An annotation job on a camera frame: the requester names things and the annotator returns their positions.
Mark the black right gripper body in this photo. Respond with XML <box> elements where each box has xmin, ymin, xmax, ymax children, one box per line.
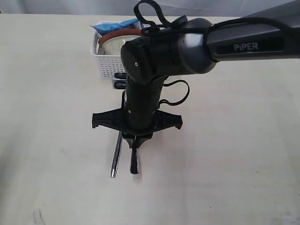
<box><xmin>92</xmin><ymin>108</ymin><xmax>182</xmax><ymax>136</ymax></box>

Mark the silver table knife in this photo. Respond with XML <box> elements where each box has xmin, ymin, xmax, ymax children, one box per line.
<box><xmin>110</xmin><ymin>131</ymin><xmax>123</xmax><ymax>178</ymax></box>

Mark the silver fork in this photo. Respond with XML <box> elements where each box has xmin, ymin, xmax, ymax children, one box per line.
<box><xmin>130</xmin><ymin>139</ymin><xmax>139</xmax><ymax>174</ymax></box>

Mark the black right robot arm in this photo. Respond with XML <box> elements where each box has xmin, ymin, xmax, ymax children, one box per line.
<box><xmin>92</xmin><ymin>4</ymin><xmax>300</xmax><ymax>148</ymax></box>

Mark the white perforated plastic basket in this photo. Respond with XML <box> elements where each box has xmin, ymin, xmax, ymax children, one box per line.
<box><xmin>90</xmin><ymin>20</ymin><xmax>150</xmax><ymax>81</ymax></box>

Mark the speckled grey ceramic bowl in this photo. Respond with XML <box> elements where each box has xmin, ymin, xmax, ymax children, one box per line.
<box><xmin>102</xmin><ymin>35</ymin><xmax>139</xmax><ymax>56</ymax></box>

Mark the brown plate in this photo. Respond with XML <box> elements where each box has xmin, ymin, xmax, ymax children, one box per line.
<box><xmin>98</xmin><ymin>29</ymin><xmax>142</xmax><ymax>47</ymax></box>

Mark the blue snack packet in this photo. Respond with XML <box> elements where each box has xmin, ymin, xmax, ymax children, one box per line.
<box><xmin>91</xmin><ymin>18</ymin><xmax>142</xmax><ymax>36</ymax></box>

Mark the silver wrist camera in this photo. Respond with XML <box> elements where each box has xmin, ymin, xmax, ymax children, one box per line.
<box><xmin>112</xmin><ymin>72</ymin><xmax>127</xmax><ymax>90</ymax></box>

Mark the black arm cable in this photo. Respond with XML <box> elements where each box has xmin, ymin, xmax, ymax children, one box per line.
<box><xmin>133</xmin><ymin>0</ymin><xmax>190</xmax><ymax>106</ymax></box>

